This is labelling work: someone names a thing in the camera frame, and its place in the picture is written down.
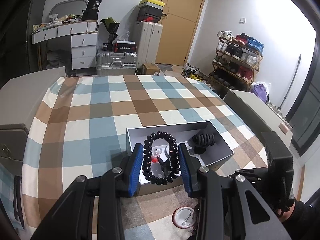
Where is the purple bag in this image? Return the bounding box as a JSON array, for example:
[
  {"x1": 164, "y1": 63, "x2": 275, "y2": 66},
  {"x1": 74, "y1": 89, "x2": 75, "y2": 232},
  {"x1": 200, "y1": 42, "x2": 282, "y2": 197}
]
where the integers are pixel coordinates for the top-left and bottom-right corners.
[{"x1": 250, "y1": 81, "x2": 271, "y2": 103}]

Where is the person's right hand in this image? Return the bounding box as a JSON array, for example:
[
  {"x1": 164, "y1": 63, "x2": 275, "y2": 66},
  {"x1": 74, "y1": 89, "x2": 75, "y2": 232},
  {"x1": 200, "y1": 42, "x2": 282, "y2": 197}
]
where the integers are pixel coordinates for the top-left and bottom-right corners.
[{"x1": 276, "y1": 199, "x2": 297, "y2": 223}]

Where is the yellow lid shoe box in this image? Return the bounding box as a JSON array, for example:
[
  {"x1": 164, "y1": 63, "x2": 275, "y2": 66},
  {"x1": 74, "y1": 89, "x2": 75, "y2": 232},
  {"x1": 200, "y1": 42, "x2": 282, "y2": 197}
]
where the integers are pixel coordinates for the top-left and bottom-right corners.
[{"x1": 138, "y1": 0, "x2": 165, "y2": 9}]

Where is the black spiral tie red charm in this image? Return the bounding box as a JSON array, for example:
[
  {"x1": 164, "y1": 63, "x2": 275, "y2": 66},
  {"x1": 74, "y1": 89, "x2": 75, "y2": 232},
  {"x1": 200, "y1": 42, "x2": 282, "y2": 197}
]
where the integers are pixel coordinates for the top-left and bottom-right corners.
[{"x1": 151, "y1": 147, "x2": 169, "y2": 163}]

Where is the black bag on desk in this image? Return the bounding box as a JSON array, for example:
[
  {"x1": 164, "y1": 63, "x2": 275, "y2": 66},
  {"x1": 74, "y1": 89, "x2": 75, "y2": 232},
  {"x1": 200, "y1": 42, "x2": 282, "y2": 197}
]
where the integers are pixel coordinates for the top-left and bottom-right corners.
[{"x1": 82, "y1": 0, "x2": 102, "y2": 21}]

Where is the black red flat box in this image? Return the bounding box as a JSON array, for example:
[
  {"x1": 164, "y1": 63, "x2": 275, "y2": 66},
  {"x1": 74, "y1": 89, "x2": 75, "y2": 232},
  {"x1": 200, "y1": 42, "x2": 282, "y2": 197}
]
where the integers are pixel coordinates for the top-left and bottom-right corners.
[{"x1": 102, "y1": 41, "x2": 137, "y2": 53}]

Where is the grey cardboard box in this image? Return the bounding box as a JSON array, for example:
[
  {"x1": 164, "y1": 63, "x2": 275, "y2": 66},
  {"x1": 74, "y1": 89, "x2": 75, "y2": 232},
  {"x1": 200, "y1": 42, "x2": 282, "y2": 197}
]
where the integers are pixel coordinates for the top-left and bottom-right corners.
[{"x1": 127, "y1": 121, "x2": 233, "y2": 196}]

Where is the arched grey mirror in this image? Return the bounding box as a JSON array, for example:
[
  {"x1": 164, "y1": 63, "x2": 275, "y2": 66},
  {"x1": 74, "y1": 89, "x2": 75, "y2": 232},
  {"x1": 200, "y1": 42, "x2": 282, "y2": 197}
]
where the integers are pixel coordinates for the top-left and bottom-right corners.
[{"x1": 48, "y1": 0, "x2": 88, "y2": 17}]

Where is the wooden shoe rack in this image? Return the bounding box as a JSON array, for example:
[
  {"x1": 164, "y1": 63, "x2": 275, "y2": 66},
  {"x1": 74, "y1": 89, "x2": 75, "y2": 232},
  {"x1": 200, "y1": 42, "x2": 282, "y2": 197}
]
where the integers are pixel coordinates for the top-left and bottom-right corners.
[{"x1": 210, "y1": 30, "x2": 264, "y2": 92}]

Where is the black refrigerator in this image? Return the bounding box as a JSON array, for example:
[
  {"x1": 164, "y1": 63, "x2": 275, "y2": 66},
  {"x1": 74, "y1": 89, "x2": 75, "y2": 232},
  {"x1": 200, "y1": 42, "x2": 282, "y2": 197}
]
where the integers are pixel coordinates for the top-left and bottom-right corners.
[{"x1": 1, "y1": 0, "x2": 46, "y2": 86}]

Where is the grey left nightstand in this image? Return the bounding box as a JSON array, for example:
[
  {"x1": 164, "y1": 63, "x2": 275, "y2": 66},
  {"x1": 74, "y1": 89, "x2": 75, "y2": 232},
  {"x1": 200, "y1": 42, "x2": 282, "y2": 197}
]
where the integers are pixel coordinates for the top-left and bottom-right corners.
[{"x1": 0, "y1": 67, "x2": 66, "y2": 176}]

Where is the dark flower bouquet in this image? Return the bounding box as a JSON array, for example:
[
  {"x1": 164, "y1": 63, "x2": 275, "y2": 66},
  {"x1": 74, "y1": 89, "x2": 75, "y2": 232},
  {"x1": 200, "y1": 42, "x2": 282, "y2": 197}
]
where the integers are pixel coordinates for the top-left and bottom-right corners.
[{"x1": 100, "y1": 17, "x2": 120, "y2": 43}]

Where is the wall light switch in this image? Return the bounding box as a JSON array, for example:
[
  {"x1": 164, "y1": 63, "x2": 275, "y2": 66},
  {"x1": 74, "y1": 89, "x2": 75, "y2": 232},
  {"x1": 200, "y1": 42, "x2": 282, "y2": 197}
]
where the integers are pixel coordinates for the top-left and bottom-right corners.
[{"x1": 240, "y1": 17, "x2": 246, "y2": 24}]

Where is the brown cardboard box on floor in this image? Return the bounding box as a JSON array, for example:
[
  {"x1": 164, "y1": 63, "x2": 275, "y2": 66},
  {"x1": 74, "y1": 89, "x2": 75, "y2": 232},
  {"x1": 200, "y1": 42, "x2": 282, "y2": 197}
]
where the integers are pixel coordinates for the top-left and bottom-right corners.
[{"x1": 142, "y1": 63, "x2": 160, "y2": 76}]

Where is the wooden door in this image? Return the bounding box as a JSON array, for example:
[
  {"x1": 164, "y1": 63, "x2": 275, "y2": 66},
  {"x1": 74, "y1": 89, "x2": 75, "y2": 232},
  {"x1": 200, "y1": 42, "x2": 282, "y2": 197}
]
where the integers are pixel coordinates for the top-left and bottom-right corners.
[{"x1": 156, "y1": 0, "x2": 204, "y2": 66}]

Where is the white dresser desk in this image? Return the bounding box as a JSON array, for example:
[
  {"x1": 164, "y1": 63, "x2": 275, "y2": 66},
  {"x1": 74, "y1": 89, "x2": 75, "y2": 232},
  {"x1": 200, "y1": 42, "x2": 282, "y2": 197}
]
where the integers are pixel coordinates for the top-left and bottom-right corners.
[{"x1": 31, "y1": 20, "x2": 98, "y2": 70}]

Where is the silver aluminium suitcase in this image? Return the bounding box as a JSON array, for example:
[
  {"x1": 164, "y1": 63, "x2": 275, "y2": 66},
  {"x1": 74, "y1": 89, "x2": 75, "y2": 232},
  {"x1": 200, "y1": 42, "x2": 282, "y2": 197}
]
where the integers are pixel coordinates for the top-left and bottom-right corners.
[{"x1": 96, "y1": 50, "x2": 137, "y2": 76}]

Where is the white red-rimmed pin badge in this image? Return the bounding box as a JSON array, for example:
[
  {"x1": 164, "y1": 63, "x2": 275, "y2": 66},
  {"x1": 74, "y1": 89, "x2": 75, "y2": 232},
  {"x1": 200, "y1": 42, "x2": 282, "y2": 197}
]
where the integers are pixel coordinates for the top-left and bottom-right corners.
[{"x1": 172, "y1": 206, "x2": 197, "y2": 229}]

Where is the black clip in box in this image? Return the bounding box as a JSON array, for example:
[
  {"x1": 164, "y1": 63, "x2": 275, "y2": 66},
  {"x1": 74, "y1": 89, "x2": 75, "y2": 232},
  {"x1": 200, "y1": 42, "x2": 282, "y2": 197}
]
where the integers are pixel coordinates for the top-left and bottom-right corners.
[{"x1": 158, "y1": 158, "x2": 171, "y2": 177}]

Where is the black red shoe box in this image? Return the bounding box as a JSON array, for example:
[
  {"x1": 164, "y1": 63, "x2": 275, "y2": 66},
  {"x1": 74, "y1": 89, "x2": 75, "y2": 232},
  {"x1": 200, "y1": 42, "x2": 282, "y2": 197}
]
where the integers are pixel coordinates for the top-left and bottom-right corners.
[{"x1": 137, "y1": 5, "x2": 163, "y2": 23}]

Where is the beige upright suitcase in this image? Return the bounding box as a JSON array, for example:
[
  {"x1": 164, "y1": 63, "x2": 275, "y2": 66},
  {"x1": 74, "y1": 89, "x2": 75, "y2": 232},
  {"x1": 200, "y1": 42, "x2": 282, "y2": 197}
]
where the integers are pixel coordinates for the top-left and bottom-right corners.
[{"x1": 131, "y1": 22, "x2": 163, "y2": 67}]

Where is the checkered bed sheet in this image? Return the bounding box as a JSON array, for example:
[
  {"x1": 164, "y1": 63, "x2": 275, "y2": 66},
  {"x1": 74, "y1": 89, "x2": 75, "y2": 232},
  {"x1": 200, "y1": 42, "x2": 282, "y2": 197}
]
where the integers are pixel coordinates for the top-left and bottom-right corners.
[{"x1": 22, "y1": 75, "x2": 267, "y2": 233}]

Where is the black scrunchie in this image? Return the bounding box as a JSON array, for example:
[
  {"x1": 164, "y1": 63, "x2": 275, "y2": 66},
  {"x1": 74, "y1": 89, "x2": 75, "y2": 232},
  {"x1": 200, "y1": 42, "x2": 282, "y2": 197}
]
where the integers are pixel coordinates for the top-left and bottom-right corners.
[{"x1": 192, "y1": 133, "x2": 215, "y2": 155}]

